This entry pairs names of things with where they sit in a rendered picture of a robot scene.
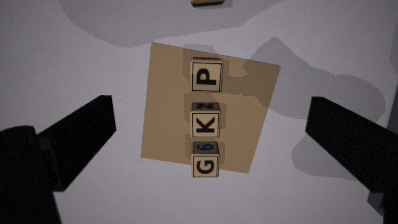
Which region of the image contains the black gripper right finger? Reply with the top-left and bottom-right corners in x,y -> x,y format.
305,97 -> 398,224

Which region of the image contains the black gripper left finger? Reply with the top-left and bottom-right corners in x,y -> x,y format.
0,95 -> 117,224

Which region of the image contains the tan square mat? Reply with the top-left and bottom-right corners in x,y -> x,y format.
141,43 -> 281,174

